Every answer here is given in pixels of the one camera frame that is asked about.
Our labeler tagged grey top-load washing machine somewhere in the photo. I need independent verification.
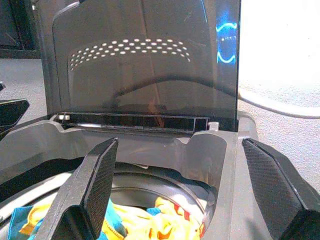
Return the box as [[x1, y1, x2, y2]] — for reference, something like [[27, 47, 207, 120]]
[[0, 112, 283, 240]]

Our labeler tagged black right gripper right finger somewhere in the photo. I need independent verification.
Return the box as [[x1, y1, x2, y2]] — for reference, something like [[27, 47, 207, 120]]
[[241, 138, 320, 240]]

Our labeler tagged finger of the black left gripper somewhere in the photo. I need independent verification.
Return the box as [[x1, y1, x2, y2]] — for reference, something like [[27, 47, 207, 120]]
[[0, 98, 31, 141]]

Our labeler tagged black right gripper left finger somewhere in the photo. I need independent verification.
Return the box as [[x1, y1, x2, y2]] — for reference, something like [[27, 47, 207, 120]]
[[34, 137, 119, 240]]

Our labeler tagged white hose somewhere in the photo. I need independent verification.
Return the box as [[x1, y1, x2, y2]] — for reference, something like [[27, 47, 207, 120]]
[[238, 84, 320, 120]]

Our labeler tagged dark tinted washer lid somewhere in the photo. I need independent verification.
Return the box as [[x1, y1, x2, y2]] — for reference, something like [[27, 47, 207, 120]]
[[41, 0, 242, 133]]

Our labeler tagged yellow patterned garment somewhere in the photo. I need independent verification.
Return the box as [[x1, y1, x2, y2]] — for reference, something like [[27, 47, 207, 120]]
[[11, 196, 207, 240]]

